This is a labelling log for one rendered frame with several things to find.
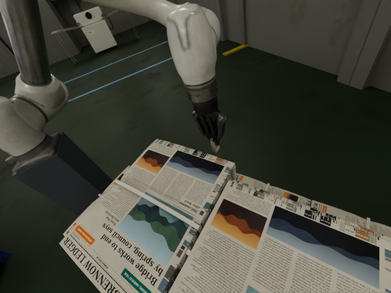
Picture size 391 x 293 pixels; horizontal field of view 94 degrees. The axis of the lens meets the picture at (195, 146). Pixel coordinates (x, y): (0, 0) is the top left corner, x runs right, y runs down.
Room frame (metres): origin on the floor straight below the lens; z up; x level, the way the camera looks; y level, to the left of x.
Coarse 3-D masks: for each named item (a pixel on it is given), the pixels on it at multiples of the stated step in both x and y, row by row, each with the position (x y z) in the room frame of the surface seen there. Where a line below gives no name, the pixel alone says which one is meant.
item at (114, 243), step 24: (96, 216) 0.27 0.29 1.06; (120, 216) 0.25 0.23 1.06; (144, 216) 0.23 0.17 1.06; (72, 240) 0.23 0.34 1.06; (96, 240) 0.21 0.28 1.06; (120, 240) 0.19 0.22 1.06; (144, 240) 0.17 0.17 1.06; (168, 240) 0.15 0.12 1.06; (96, 264) 0.16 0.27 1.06; (120, 264) 0.14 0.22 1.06; (144, 264) 0.13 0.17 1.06; (168, 264) 0.11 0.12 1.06; (120, 288) 0.10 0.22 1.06; (144, 288) 0.09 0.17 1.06; (168, 288) 0.08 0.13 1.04
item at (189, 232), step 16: (128, 176) 0.36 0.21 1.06; (128, 192) 0.31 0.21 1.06; (144, 192) 0.29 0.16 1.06; (160, 192) 0.27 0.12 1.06; (144, 208) 0.25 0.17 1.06; (160, 208) 0.23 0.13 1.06; (176, 208) 0.22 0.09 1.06; (192, 208) 0.20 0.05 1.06; (176, 224) 0.18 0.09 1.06; (192, 240) 0.14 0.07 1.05
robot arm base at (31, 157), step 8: (48, 136) 0.80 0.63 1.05; (56, 136) 0.83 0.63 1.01; (40, 144) 0.73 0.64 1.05; (48, 144) 0.75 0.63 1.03; (56, 144) 0.78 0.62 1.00; (32, 152) 0.70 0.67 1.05; (40, 152) 0.71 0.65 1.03; (48, 152) 0.71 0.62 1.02; (8, 160) 0.74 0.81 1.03; (16, 160) 0.73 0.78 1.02; (24, 160) 0.69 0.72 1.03; (32, 160) 0.69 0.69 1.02; (40, 160) 0.69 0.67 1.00; (16, 168) 0.67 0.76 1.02; (24, 168) 0.68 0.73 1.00
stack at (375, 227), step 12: (240, 180) 0.51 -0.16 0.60; (252, 180) 0.49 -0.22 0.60; (276, 192) 0.39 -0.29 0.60; (288, 192) 0.37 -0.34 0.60; (312, 204) 0.28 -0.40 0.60; (324, 204) 0.27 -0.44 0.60; (336, 216) 0.21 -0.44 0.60; (348, 216) 0.20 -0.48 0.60; (372, 228) 0.13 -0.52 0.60; (384, 228) 0.12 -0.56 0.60
